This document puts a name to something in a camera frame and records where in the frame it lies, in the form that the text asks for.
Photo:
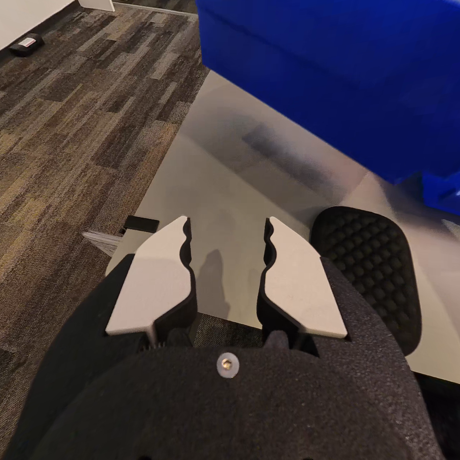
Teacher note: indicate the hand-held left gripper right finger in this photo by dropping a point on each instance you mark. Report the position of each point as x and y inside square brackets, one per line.
[302, 287]

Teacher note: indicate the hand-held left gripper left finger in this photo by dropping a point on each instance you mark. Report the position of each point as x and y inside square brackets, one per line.
[151, 287]

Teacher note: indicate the blue plastic bin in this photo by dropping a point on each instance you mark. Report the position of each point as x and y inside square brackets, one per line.
[323, 72]

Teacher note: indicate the black textured pad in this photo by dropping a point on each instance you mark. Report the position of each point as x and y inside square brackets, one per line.
[374, 266]

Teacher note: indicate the small black floor device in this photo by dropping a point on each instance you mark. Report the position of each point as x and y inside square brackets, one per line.
[27, 44]

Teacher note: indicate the metal table bracket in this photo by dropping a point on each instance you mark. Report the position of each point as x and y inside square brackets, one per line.
[140, 224]

